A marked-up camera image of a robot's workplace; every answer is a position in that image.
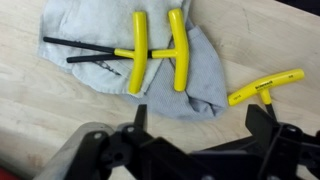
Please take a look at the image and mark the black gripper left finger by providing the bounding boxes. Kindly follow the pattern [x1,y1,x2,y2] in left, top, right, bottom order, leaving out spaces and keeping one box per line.
[63,104,189,180]

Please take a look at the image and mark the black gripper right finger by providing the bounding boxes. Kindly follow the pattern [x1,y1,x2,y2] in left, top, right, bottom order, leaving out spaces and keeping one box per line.
[192,104,320,180]

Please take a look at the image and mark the grey metal cylinder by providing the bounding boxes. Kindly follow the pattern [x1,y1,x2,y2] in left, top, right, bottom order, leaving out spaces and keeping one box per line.
[33,122,132,180]

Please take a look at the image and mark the grey white cloth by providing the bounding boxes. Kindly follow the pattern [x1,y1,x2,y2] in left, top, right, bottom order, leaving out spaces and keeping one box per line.
[38,0,228,120]

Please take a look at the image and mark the long yellow T-handle hex key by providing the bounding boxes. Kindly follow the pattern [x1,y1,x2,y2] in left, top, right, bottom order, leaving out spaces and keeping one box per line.
[228,69,305,119]

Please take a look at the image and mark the yellow T-handle key on cloth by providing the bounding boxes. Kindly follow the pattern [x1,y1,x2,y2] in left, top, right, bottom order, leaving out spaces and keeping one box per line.
[43,12,149,94]

